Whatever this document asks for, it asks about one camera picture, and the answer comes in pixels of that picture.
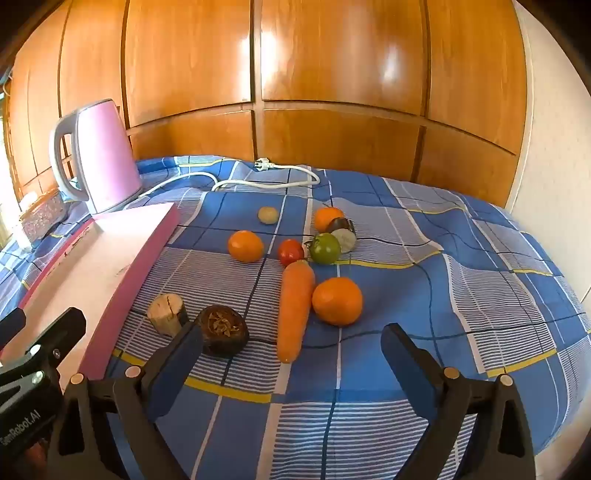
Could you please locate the white power cable with plug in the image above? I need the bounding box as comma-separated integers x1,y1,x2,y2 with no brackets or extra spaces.
124,158,321,208

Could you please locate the dark seedy eggplant end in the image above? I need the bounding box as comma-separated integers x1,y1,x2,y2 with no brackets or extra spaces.
194,305,250,358

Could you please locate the orange with stem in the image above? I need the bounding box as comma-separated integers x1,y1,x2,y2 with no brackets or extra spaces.
314,207,346,233

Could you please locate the blue plaid tablecloth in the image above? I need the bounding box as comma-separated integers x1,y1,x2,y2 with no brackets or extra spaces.
0,154,591,480

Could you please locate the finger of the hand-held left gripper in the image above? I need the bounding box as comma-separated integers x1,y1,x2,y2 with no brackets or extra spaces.
0,308,27,346
0,307,87,376

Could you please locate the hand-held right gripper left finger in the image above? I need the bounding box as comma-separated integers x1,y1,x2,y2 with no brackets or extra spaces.
46,320,206,480

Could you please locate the carrot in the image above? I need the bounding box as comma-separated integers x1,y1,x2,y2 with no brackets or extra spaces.
277,259,316,364

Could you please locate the red tomato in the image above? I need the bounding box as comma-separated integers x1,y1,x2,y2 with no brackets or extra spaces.
278,239,305,267

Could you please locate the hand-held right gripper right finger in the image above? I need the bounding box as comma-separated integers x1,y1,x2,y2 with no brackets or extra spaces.
381,322,536,480

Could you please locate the pink electric kettle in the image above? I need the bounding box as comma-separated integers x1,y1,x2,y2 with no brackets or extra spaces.
50,98,144,215

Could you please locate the wooden wardrobe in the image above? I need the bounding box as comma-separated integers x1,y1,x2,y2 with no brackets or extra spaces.
0,0,529,208

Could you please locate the dark cut eggplant chunk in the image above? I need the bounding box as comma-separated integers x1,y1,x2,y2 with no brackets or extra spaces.
325,217,358,254

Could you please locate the pink shallow cardboard box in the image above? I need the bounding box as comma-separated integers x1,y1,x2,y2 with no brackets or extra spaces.
18,202,181,384

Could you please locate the green tomato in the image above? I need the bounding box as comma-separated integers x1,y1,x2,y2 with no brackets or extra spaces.
305,233,342,265

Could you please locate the silver tissue box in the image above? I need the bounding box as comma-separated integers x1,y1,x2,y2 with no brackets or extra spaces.
21,191,68,243

